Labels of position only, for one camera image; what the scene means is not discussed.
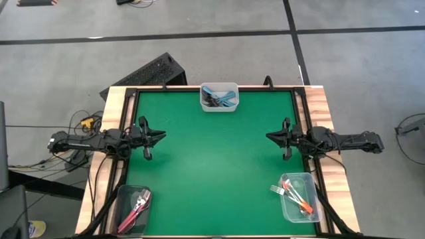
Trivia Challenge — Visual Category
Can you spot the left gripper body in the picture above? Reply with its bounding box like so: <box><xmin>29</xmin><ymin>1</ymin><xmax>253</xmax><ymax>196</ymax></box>
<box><xmin>129</xmin><ymin>116</ymin><xmax>153</xmax><ymax>161</ymax></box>

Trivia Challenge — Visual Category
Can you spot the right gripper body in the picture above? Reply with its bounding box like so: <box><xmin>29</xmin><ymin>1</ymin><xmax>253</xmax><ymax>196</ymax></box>
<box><xmin>282</xmin><ymin>116</ymin><xmax>309</xmax><ymax>162</ymax></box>

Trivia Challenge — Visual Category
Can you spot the white plastic bin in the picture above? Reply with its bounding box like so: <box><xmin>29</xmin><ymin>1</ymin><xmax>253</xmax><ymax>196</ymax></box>
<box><xmin>199</xmin><ymin>82</ymin><xmax>239</xmax><ymax>113</ymax></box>

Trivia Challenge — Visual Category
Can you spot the yellow plug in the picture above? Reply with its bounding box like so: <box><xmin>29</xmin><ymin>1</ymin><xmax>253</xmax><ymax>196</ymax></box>
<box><xmin>80</xmin><ymin>116</ymin><xmax>96</xmax><ymax>129</ymax></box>

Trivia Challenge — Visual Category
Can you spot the black computer case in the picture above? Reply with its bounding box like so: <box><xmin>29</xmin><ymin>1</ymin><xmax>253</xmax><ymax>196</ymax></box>
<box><xmin>99</xmin><ymin>52</ymin><xmax>188</xmax><ymax>102</ymax></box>

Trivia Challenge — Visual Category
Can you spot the green table mat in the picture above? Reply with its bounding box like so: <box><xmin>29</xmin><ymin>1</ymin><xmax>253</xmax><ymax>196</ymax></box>
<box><xmin>126</xmin><ymin>91</ymin><xmax>316</xmax><ymax>236</ymax></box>

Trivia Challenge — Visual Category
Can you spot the smoky clear plastic bin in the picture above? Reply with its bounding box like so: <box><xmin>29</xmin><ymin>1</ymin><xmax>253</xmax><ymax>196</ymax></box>
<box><xmin>112</xmin><ymin>185</ymin><xmax>153</xmax><ymax>237</ymax></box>

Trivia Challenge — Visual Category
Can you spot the black power supply box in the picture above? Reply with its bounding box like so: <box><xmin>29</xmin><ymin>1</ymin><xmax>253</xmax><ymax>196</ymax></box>
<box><xmin>64</xmin><ymin>149</ymin><xmax>90</xmax><ymax>173</ymax></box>

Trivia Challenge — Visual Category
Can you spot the black power strip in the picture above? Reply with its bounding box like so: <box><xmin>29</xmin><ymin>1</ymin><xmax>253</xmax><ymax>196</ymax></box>
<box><xmin>116</xmin><ymin>0</ymin><xmax>155</xmax><ymax>8</ymax></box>

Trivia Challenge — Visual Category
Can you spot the grey panel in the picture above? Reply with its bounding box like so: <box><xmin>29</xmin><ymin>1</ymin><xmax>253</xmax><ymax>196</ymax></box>
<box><xmin>0</xmin><ymin>101</ymin><xmax>9</xmax><ymax>192</ymax></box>

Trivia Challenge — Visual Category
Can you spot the yellow blue object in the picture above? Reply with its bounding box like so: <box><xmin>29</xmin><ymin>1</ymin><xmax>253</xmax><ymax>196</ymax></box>
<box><xmin>28</xmin><ymin>220</ymin><xmax>46</xmax><ymax>239</ymax></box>

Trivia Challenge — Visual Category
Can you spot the black bar orange tip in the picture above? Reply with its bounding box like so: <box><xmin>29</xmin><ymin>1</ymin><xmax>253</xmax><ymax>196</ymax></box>
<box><xmin>16</xmin><ymin>0</ymin><xmax>58</xmax><ymax>7</ymax></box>

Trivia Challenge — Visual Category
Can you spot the black table frame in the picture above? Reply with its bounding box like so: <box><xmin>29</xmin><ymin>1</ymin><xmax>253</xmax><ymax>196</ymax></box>
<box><xmin>119</xmin><ymin>85</ymin><xmax>320</xmax><ymax>238</ymax></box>

